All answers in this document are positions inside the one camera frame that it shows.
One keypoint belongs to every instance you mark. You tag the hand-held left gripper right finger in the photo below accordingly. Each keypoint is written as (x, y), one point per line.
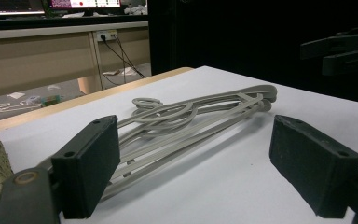
(313, 168)

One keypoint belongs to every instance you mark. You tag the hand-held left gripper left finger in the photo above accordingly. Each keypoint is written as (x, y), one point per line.
(87, 165)

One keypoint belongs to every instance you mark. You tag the grey plastic clothes hanger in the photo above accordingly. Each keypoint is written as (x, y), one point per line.
(265, 106)
(270, 99)
(258, 89)

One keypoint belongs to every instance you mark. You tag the colourful plastic item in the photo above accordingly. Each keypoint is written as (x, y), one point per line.
(51, 100)

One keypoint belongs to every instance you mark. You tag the white table mat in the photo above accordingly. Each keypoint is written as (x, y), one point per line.
(230, 186)

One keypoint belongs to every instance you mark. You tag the black curtain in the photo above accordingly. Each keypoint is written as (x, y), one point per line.
(245, 37)

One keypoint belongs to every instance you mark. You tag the white paper scrap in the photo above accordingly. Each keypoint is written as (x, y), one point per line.
(16, 95)
(121, 72)

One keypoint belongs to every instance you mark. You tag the white hangers on floor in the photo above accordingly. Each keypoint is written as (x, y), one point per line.
(0, 108)

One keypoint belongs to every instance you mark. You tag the beige office desk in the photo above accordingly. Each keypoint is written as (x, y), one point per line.
(28, 56)

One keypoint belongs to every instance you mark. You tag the white power outlet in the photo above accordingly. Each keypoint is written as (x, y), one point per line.
(107, 34)

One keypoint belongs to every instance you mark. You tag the bright computer monitor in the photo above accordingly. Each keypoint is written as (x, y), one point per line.
(84, 3)

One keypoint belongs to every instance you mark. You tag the white crumpled paper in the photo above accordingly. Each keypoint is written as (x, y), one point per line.
(135, 9)

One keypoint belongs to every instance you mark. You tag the dark computer monitor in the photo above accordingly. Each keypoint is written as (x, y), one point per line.
(9, 6)

